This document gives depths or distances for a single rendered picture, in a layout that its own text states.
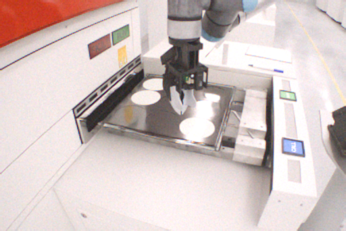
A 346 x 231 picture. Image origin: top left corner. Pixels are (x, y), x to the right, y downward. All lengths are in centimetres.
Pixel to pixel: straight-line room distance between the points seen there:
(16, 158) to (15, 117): 9
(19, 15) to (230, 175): 62
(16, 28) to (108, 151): 46
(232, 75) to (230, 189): 47
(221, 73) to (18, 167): 75
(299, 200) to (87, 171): 54
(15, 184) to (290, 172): 61
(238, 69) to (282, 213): 58
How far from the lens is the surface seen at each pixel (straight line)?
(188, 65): 56
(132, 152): 76
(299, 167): 58
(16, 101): 58
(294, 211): 56
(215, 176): 69
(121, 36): 89
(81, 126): 75
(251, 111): 86
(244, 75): 97
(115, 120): 77
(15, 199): 65
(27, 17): 52
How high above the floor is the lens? 133
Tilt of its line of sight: 33 degrees down
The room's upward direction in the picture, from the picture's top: straight up
